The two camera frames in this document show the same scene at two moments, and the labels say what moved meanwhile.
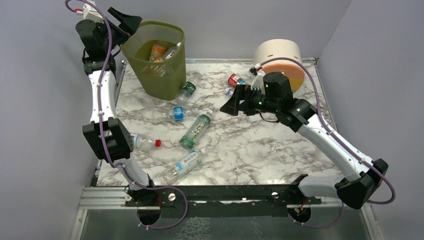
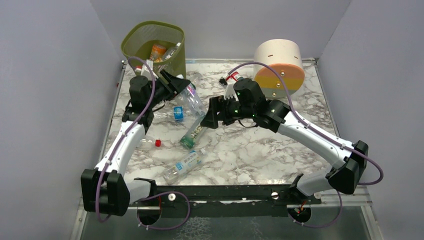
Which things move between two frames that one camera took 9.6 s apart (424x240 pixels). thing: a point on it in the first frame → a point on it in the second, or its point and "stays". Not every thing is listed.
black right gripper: (247, 103) → (219, 110)
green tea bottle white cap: (196, 130) stays
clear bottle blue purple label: (170, 52) stays
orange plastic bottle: (157, 52) stays
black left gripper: (118, 25) → (168, 84)
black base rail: (221, 201) stays
